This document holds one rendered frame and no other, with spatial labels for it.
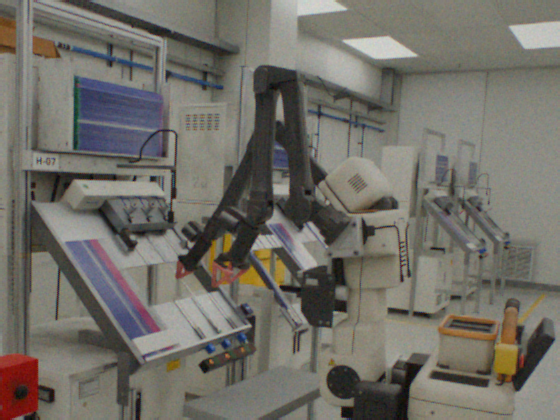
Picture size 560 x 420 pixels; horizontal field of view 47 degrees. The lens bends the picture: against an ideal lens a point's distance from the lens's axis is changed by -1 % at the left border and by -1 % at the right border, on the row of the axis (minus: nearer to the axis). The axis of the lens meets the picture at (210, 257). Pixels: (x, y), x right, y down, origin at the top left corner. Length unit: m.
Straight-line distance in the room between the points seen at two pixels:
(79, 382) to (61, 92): 1.02
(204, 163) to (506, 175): 6.66
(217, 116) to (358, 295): 1.86
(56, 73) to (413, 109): 8.10
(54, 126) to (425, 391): 1.52
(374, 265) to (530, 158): 7.86
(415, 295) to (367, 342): 4.92
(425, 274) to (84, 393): 4.93
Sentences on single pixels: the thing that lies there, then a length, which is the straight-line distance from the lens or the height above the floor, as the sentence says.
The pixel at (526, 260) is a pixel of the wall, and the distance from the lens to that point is 9.70.
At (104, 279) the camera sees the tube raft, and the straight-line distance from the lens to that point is 2.21.
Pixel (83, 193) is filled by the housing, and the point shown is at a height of 1.23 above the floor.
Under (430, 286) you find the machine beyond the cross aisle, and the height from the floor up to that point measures 0.33.
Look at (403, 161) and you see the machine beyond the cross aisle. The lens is 6.81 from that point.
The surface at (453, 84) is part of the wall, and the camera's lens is 9.98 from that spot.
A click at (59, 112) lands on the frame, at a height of 1.52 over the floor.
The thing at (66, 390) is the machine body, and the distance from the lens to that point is 2.30.
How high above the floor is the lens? 1.30
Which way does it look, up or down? 7 degrees down
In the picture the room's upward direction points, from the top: 2 degrees clockwise
